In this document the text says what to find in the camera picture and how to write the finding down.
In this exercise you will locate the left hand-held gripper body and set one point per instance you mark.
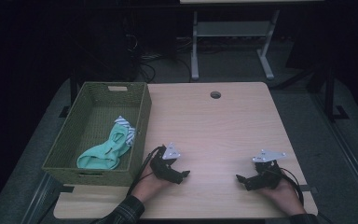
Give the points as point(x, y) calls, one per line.
point(164, 168)

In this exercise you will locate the mint green baby garment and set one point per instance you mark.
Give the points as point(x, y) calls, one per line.
point(105, 154)

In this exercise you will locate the green woven basket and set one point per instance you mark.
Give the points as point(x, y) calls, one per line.
point(105, 118)

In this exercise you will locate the black tape strip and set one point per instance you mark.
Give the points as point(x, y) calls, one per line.
point(66, 188)
point(307, 188)

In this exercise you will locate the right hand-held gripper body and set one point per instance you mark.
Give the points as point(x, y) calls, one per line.
point(268, 177)

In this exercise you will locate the person's left hand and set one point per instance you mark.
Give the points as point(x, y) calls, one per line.
point(147, 186)

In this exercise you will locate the black metal stand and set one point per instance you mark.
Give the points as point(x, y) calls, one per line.
point(331, 93)
point(72, 90)

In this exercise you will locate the person's right hand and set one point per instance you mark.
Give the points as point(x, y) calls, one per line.
point(284, 197)

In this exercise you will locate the white metal table frame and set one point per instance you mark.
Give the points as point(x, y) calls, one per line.
point(230, 28)

